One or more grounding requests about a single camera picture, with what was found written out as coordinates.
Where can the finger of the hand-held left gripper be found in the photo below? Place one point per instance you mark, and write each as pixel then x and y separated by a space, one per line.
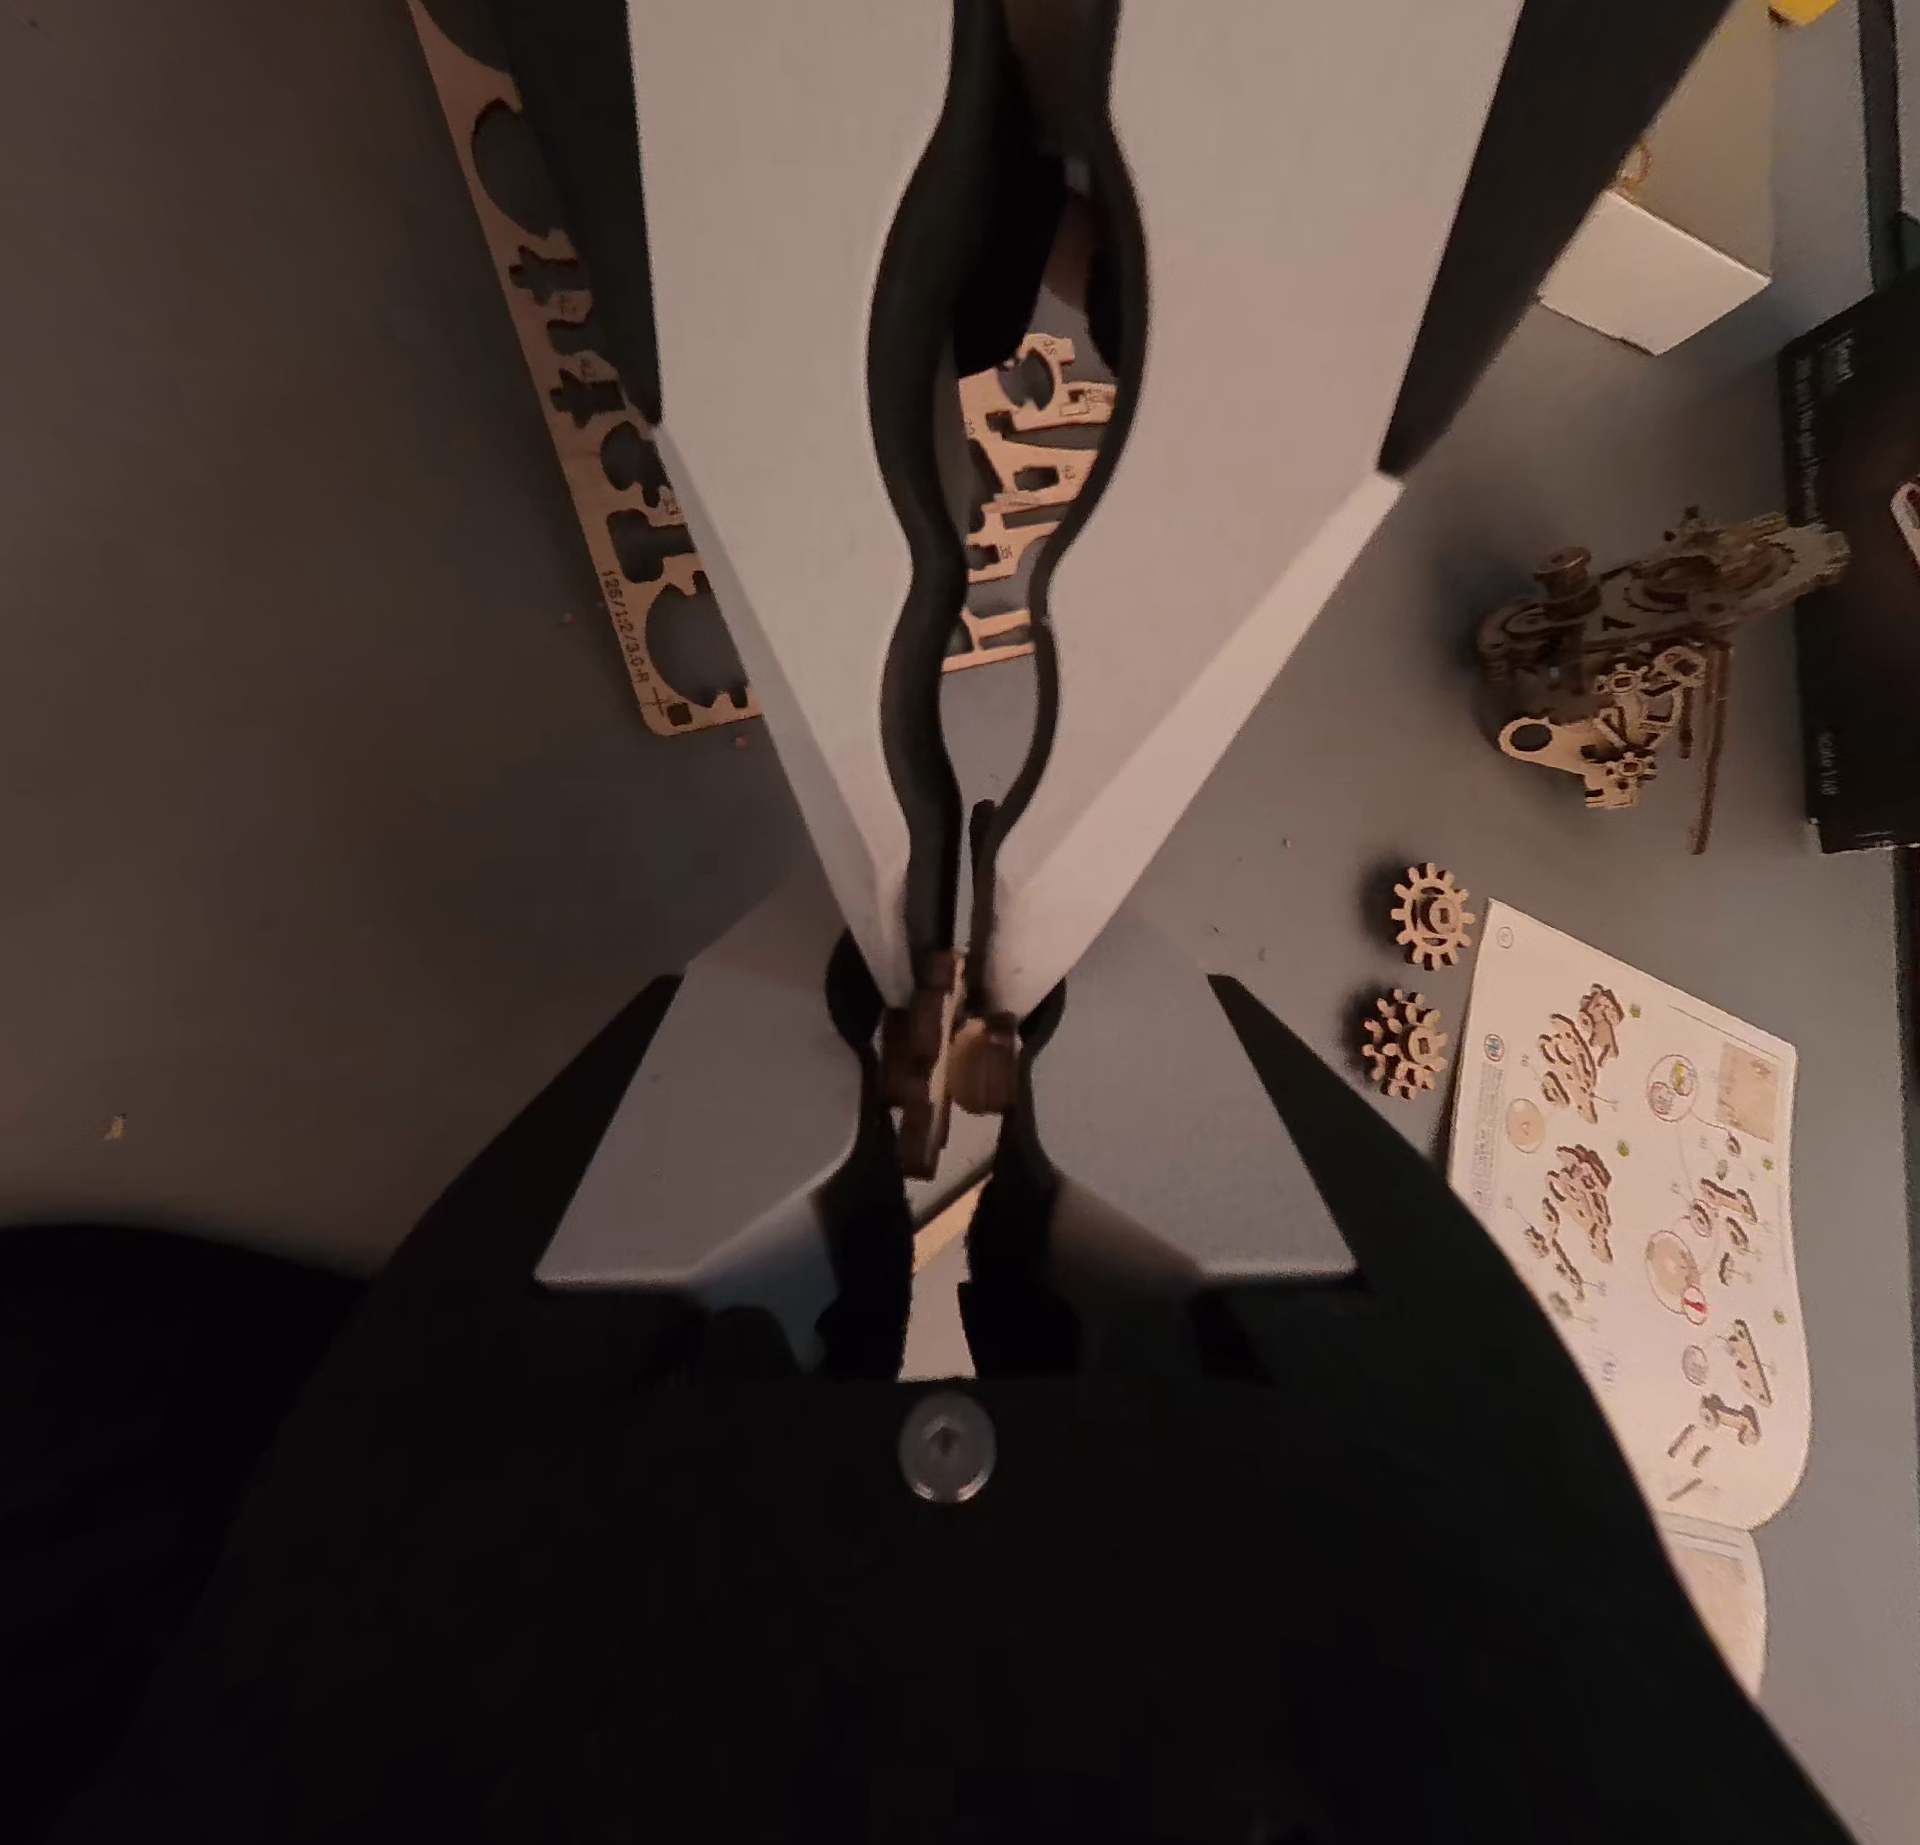
pixel 1277 299
pixel 766 299

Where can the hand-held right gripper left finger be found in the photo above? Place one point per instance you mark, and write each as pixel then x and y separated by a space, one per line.
pixel 721 1127

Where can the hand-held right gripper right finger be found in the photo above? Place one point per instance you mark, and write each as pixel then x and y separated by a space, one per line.
pixel 1186 1142

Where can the small wooden gear assembly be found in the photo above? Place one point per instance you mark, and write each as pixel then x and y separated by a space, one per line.
pixel 931 1062

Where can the wooden gear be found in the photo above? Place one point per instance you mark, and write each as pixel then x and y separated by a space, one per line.
pixel 1402 1041
pixel 1432 914

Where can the punched-out wooden parts sheet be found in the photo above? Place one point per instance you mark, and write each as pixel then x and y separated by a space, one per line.
pixel 599 417

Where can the small wooden parts sheet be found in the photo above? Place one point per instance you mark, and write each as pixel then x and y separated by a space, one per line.
pixel 997 417

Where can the partly built wooden model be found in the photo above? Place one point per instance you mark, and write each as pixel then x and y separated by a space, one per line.
pixel 1617 645

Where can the black model kit box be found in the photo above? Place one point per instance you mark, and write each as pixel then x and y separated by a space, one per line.
pixel 1869 599

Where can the person's left hand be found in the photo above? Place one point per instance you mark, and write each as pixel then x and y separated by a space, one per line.
pixel 1082 264

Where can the small white cardboard box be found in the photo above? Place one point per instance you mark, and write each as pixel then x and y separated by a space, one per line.
pixel 1649 270

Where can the flat wooden gear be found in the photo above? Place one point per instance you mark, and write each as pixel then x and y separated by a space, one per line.
pixel 1432 914

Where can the illustrated instruction booklet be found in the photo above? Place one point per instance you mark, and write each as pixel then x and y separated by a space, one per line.
pixel 1617 1155

